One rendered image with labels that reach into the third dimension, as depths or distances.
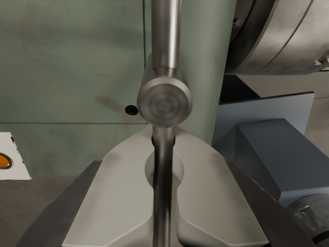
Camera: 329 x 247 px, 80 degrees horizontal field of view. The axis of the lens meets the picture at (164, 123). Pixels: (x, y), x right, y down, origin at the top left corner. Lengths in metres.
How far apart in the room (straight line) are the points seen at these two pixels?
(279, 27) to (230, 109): 0.60
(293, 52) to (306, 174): 0.47
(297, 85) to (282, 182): 1.30
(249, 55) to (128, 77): 0.16
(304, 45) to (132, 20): 0.20
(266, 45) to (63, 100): 0.24
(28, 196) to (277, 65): 2.58
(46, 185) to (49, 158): 2.16
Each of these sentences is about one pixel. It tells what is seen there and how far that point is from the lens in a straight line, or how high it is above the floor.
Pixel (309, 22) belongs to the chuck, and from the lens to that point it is 0.28.
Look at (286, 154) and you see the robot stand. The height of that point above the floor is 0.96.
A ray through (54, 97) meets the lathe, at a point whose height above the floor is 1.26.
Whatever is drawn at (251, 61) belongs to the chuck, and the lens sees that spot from 0.30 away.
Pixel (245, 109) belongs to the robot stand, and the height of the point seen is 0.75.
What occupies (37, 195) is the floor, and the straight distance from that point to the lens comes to 2.61.
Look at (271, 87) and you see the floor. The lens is 1.78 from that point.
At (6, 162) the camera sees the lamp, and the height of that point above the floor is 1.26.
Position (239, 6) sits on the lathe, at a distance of 0.29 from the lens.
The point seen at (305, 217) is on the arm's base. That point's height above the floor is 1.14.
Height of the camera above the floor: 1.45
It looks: 59 degrees down
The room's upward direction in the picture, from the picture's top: 177 degrees clockwise
